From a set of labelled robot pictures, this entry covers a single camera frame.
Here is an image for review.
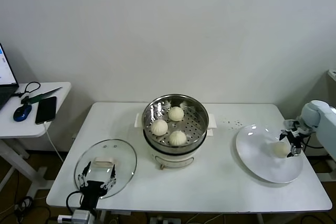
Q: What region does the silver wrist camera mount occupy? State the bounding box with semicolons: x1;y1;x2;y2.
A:
71;209;96;224
283;119;302;137

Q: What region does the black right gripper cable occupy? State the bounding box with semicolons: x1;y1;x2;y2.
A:
300;134;325;148

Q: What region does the white side table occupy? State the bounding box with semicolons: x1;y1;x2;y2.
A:
0;81;72;198

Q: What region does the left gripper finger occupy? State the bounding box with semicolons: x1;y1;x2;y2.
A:
77;161;92;188
101;164;118;191

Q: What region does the dark green sheathed knife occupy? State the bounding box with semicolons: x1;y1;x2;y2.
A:
20;86;64;105

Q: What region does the white steamed baozi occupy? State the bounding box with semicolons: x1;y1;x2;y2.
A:
167;106;184;122
169;130;187;146
151;119;169;137
272;142;289;158

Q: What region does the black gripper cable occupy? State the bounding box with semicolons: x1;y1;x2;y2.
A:
300;134;325;148
57;191;84;222

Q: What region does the black floor cable bundle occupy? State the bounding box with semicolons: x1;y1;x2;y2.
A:
14;195;53;224

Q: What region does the blue computer mouse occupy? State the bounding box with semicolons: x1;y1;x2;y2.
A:
13;104;33;122

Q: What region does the cream electric cooking pot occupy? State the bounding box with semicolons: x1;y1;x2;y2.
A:
143;128;215;171

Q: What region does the black smartphone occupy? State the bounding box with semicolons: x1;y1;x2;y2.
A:
35;96;58;125

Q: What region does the black laptop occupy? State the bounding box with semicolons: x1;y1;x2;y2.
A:
0;42;20;111

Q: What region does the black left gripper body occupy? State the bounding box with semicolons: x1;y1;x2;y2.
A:
78;180;108;211

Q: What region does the round glass pot lid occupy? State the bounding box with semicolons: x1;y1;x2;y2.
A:
74;138;138;200

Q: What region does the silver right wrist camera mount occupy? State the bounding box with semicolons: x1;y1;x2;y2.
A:
283;119;302;137

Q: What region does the white charging cable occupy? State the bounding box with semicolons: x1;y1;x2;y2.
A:
44;121;64;162

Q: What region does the large white plate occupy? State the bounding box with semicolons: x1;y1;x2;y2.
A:
235;124;304;184

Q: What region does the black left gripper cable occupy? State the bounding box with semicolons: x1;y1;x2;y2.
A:
57;191;84;222

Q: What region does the white power strip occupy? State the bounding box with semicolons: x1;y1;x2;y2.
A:
149;216;182;224

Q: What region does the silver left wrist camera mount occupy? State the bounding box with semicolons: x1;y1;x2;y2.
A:
71;209;96;224

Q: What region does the stainless steel steamer basket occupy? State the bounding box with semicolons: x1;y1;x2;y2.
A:
134;93;218;156

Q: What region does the white side desk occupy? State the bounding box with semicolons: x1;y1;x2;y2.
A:
327;69;336;90

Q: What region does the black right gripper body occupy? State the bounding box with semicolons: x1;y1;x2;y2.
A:
285;129;305;151

